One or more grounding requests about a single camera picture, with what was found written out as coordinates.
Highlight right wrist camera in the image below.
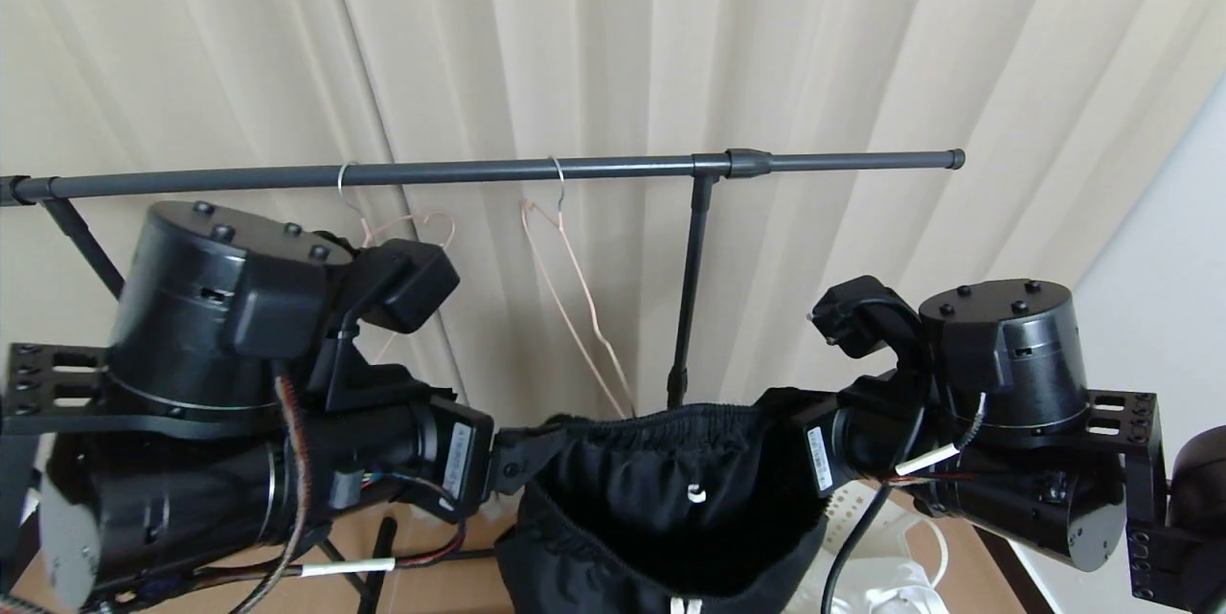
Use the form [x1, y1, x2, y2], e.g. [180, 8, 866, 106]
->
[809, 275, 935, 395]

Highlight heap of clothes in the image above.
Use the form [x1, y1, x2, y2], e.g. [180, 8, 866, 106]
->
[831, 561, 946, 614]

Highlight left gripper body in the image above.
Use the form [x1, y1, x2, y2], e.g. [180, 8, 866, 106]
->
[38, 387, 497, 611]

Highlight white laundry basket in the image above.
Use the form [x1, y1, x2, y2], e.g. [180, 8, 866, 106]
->
[785, 480, 951, 614]

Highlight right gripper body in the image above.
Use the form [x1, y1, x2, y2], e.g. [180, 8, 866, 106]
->
[793, 382, 1128, 573]

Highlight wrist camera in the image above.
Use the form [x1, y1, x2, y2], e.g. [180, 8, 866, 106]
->
[306, 239, 462, 414]
[809, 275, 935, 395]

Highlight black shorts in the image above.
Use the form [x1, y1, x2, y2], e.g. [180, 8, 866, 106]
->
[493, 387, 834, 614]

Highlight pink clothes hanger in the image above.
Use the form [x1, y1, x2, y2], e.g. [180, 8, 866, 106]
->
[522, 156, 639, 421]
[337, 162, 458, 364]

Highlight white curtain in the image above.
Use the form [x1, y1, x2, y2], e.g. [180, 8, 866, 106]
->
[0, 0, 1226, 538]

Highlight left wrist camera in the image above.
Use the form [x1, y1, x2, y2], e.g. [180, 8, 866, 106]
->
[306, 239, 462, 414]

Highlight black clothes rack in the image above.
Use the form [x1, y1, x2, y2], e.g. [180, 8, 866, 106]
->
[0, 148, 965, 614]

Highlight black cable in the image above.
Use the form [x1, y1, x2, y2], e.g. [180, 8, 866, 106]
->
[822, 485, 894, 614]

